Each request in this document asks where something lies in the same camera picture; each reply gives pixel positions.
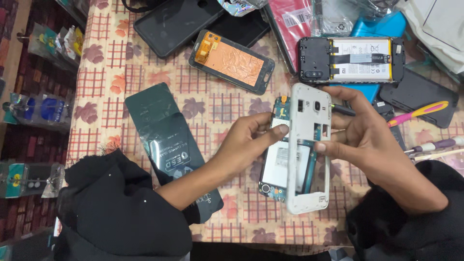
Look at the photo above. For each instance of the phone screen with copper back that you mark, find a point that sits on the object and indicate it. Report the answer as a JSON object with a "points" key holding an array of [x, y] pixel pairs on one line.
{"points": [[232, 61]]}

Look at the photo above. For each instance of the hanging teal accessory packet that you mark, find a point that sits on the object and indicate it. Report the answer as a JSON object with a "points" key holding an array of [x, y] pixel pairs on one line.
{"points": [[25, 179]]}

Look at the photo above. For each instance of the beige thin stick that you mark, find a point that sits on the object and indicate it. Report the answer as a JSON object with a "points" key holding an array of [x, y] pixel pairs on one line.
{"points": [[438, 155]]}

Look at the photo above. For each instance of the phone with bare circuit board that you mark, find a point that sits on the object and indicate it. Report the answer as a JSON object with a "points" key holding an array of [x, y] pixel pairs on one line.
{"points": [[281, 170]]}

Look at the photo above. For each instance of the white fabric bag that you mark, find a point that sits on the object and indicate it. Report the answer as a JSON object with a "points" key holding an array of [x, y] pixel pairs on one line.
{"points": [[438, 29]]}

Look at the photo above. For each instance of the clear plastic packet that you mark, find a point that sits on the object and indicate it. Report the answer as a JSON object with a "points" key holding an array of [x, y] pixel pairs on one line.
{"points": [[337, 16]]}

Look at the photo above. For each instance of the black flat phone cover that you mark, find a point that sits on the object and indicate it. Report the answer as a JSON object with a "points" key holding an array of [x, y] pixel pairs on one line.
{"points": [[246, 27]]}

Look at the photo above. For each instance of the black screwdriver with green tip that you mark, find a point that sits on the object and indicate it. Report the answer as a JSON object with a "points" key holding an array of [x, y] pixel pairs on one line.
{"points": [[342, 109]]}

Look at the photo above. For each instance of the person's black left sleeve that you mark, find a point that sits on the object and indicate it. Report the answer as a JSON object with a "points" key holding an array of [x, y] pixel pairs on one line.
{"points": [[119, 210]]}

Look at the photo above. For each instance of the floral checked tablecloth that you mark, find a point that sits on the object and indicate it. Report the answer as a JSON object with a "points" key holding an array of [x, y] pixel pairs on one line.
{"points": [[108, 79]]}

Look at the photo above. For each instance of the pink and yellow pry tool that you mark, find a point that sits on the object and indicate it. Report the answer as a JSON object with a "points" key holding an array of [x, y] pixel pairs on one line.
{"points": [[420, 112]]}

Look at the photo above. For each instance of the person's left hand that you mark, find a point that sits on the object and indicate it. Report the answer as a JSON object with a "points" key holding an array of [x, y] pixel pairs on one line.
{"points": [[241, 143]]}

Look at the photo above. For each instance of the holographic silver packet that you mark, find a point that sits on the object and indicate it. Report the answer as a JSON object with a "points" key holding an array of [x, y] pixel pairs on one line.
{"points": [[241, 6]]}

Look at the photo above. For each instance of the small black phone part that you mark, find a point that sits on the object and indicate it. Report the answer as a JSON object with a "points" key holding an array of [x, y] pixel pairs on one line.
{"points": [[383, 108]]}

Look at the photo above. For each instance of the dark grey flat part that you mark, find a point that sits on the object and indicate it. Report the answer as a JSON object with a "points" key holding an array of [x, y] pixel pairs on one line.
{"points": [[398, 137]]}

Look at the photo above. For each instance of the purple and white screwdriver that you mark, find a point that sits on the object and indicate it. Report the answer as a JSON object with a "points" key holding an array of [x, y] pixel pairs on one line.
{"points": [[435, 145]]}

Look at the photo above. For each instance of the hanging blue accessory packets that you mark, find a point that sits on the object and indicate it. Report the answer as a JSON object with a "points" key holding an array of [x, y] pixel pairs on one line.
{"points": [[43, 108]]}

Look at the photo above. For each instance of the opened black phone with battery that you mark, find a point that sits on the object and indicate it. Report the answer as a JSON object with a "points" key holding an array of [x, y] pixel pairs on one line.
{"points": [[315, 58]]}

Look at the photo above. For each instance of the black phone back cover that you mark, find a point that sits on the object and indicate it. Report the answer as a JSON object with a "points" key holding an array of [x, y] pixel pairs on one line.
{"points": [[417, 94]]}

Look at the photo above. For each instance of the red packaged phone case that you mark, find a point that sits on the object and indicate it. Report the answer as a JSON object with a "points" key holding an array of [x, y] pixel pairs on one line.
{"points": [[290, 32]]}

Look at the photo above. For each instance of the black rubber phone case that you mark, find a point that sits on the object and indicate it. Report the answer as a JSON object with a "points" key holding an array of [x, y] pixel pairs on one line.
{"points": [[174, 25]]}

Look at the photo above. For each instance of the white phone frame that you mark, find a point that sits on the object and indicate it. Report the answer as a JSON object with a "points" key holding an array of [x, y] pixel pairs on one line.
{"points": [[308, 98]]}

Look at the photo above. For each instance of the dark green anti-static bag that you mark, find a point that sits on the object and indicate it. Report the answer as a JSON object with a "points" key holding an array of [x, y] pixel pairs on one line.
{"points": [[159, 119]]}

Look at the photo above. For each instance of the person's right hand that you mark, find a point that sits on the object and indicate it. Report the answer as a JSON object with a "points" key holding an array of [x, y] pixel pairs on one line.
{"points": [[366, 141]]}

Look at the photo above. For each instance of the person's black right sleeve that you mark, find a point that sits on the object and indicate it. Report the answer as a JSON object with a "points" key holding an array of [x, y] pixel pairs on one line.
{"points": [[417, 232]]}

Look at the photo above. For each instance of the person's black sleeve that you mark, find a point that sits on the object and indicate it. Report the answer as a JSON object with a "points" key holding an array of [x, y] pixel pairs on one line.
{"points": [[417, 232], [119, 210]]}

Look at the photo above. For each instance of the hanging yellow accessory packets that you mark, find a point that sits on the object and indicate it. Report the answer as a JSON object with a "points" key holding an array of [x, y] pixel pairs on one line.
{"points": [[58, 45]]}

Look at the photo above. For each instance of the blue phone case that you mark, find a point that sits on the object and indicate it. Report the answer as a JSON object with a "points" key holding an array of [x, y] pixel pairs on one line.
{"points": [[380, 27]]}

